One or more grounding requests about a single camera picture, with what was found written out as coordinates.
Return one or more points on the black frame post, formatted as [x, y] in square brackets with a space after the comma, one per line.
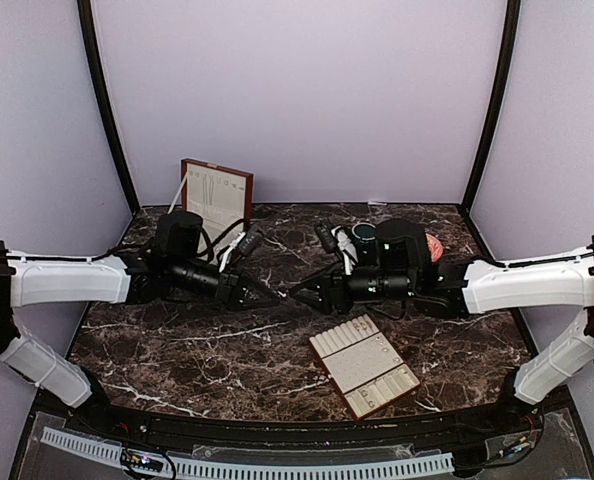
[503, 64]
[96, 71]

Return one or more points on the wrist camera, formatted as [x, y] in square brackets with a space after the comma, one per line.
[181, 235]
[402, 246]

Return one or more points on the red jewelry tray insert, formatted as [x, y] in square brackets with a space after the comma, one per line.
[366, 370]

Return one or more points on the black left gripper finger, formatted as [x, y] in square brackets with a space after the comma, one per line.
[258, 303]
[257, 290]

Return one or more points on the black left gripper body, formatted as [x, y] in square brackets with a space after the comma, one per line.
[226, 289]

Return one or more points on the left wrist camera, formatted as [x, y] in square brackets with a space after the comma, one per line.
[181, 235]

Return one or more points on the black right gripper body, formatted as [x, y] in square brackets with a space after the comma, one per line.
[334, 278]

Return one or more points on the black front table rail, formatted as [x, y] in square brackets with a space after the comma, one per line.
[158, 424]

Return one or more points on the dark green mug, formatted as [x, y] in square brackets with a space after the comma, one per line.
[364, 239]

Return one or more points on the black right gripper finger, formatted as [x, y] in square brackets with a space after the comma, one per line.
[312, 300]
[311, 283]

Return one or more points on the right black frame post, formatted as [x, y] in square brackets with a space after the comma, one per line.
[503, 64]

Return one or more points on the red open jewelry box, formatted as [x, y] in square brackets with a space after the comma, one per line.
[220, 195]

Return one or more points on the left black frame post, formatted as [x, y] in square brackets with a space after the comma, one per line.
[96, 71]

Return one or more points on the white slotted cable duct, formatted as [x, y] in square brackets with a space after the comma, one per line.
[231, 464]

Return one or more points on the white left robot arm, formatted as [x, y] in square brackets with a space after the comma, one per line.
[117, 277]

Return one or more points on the red white patterned bowl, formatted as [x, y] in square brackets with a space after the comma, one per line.
[435, 247]

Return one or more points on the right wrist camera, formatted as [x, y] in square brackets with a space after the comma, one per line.
[402, 246]

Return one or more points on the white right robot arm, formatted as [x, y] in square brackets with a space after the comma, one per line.
[405, 272]

